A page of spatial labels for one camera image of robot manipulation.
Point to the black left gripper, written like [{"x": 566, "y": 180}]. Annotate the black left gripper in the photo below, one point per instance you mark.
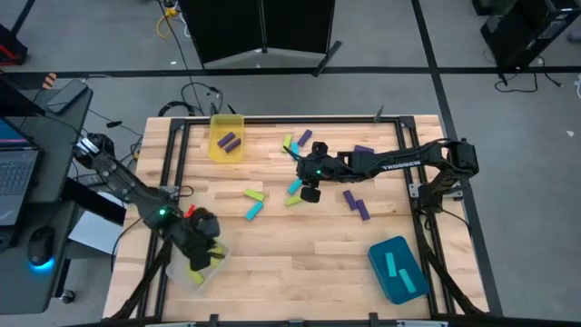
[{"x": 199, "y": 231}]

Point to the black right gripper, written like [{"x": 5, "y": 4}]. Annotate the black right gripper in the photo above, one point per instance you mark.
[{"x": 318, "y": 170}]

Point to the lime green rectangular block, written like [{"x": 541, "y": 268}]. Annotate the lime green rectangular block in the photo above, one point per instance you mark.
[
  {"x": 218, "y": 256},
  {"x": 196, "y": 277},
  {"x": 287, "y": 142},
  {"x": 292, "y": 200},
  {"x": 254, "y": 195}
]

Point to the teal rectangular block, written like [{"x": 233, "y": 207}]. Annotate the teal rectangular block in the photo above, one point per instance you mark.
[
  {"x": 407, "y": 280},
  {"x": 254, "y": 211},
  {"x": 390, "y": 264},
  {"x": 294, "y": 186},
  {"x": 295, "y": 149}
]

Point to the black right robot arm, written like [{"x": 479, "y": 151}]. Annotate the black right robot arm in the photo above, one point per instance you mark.
[{"x": 399, "y": 164}]

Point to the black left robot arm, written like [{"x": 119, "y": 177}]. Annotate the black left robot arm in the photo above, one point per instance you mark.
[{"x": 122, "y": 181}]

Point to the clear plastic bin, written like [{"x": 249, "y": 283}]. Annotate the clear plastic bin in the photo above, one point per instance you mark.
[{"x": 177, "y": 272}]

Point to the yellow translucent plastic bin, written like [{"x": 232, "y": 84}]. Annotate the yellow translucent plastic bin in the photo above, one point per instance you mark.
[{"x": 227, "y": 156}]

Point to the white paper sheet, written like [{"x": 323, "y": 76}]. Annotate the white paper sheet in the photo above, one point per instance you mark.
[{"x": 95, "y": 231}]

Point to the blue plastic bin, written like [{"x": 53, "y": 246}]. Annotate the blue plastic bin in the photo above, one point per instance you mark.
[{"x": 381, "y": 286}]

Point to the black caster wheel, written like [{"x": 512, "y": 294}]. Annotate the black caster wheel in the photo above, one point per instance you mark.
[{"x": 68, "y": 297}]

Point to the black computer mouse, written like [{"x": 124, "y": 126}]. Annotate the black computer mouse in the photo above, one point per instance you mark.
[{"x": 41, "y": 243}]

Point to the black partition panel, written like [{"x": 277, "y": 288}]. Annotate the black partition panel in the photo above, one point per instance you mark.
[
  {"x": 299, "y": 22},
  {"x": 218, "y": 27}
]

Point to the black office desk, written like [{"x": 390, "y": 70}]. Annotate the black office desk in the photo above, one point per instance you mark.
[{"x": 59, "y": 136}]

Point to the grey laptop computer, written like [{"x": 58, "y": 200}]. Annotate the grey laptop computer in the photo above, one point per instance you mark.
[{"x": 18, "y": 172}]

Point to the orange striped small object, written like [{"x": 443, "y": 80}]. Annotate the orange striped small object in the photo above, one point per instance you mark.
[{"x": 50, "y": 81}]

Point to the black equipment cabinet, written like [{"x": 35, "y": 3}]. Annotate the black equipment cabinet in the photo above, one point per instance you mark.
[{"x": 522, "y": 32}]

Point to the black and red bag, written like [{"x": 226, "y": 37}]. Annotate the black and red bag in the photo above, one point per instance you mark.
[{"x": 9, "y": 45}]

